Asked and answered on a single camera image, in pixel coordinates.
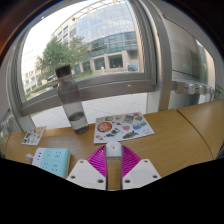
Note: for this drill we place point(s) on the green tree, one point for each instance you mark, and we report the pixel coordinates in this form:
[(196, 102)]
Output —
[(56, 56)]

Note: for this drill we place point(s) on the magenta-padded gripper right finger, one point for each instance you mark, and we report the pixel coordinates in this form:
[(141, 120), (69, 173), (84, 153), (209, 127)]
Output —
[(140, 173)]

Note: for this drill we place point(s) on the white and teal power strip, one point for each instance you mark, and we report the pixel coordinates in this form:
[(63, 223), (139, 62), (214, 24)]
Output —
[(53, 161)]

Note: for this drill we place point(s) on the grey window frame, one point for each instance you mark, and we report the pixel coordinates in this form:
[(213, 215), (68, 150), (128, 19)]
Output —
[(106, 87)]

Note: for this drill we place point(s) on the white ribbed wall rail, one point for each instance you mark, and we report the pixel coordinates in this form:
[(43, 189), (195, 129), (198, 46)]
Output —
[(195, 88)]

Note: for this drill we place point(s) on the glass-fronted building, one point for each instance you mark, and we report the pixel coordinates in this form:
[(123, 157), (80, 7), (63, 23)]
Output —
[(103, 30)]

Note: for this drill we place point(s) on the sticker sheet with red disc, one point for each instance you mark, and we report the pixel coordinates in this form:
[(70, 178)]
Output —
[(123, 128)]

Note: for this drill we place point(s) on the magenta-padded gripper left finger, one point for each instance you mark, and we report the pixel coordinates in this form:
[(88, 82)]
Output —
[(88, 173)]

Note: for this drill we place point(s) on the clear bottle with black cap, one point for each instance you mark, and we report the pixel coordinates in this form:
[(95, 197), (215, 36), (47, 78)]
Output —
[(72, 103)]

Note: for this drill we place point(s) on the sticker sheet with food stickers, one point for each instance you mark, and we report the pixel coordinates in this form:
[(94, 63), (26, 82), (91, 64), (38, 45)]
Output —
[(34, 136)]

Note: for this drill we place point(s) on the small white charger block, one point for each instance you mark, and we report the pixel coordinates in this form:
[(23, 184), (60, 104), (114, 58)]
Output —
[(114, 149)]

